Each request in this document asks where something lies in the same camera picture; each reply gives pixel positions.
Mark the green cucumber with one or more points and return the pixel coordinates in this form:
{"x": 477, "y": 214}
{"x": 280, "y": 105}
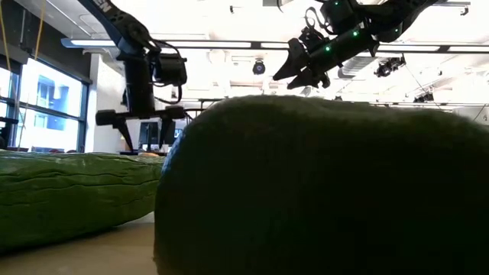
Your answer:
{"x": 76, "y": 191}

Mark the black ceiling spotlight cluster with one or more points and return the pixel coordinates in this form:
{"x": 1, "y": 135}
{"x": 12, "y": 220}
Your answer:
{"x": 389, "y": 65}
{"x": 424, "y": 97}

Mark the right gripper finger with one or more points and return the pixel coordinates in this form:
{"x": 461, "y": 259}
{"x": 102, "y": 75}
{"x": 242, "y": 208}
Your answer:
{"x": 309, "y": 80}
{"x": 296, "y": 57}

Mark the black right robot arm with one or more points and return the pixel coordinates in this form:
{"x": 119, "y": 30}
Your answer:
{"x": 393, "y": 17}

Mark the yellow lemon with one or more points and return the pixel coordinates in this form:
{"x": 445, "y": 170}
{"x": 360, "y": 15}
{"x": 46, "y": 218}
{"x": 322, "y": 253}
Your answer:
{"x": 149, "y": 154}

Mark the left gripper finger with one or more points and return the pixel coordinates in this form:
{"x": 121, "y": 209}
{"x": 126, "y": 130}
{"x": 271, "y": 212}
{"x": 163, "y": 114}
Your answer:
{"x": 125, "y": 131}
{"x": 167, "y": 130}

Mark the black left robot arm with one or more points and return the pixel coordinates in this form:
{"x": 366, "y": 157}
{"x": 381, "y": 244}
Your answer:
{"x": 122, "y": 23}

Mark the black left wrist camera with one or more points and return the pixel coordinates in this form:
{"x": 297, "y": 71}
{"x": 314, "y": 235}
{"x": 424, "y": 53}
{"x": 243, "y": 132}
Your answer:
{"x": 170, "y": 69}

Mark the dark red grape bunch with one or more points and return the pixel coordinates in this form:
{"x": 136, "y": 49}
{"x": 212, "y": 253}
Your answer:
{"x": 56, "y": 151}

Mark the large office window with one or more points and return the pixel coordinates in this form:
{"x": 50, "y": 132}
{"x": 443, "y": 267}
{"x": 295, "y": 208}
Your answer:
{"x": 49, "y": 114}

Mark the black computer monitor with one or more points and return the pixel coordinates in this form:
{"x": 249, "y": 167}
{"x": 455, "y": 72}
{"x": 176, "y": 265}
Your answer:
{"x": 151, "y": 133}

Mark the black ceiling dome camera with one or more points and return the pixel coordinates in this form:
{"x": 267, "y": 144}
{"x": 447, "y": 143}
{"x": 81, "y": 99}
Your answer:
{"x": 259, "y": 68}

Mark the dark green avocado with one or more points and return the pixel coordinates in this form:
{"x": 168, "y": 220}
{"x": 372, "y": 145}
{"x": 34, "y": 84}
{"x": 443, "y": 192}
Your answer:
{"x": 324, "y": 191}

